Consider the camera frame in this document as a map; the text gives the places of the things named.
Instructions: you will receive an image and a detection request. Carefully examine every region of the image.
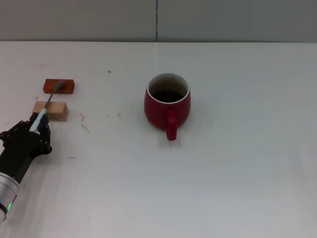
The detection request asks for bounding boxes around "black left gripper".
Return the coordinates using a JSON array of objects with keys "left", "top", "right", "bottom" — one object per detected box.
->
[{"left": 0, "top": 113, "right": 53, "bottom": 184}]

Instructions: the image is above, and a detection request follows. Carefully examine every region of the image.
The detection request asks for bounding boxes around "blue handled metal spoon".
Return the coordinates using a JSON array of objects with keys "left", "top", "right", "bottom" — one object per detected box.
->
[{"left": 29, "top": 81, "right": 66, "bottom": 132}]

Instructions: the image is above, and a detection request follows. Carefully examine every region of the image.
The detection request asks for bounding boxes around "red ceramic cup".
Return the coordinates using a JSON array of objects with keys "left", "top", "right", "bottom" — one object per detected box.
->
[{"left": 143, "top": 72, "right": 192, "bottom": 142}]

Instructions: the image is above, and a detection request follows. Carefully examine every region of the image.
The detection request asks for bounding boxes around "light wooden block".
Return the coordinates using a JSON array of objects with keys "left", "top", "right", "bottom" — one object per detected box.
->
[{"left": 32, "top": 101, "right": 69, "bottom": 122}]

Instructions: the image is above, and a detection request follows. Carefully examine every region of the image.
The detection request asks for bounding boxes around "red-brown wooden block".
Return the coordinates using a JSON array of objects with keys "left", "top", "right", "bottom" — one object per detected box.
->
[{"left": 43, "top": 78, "right": 76, "bottom": 95}]

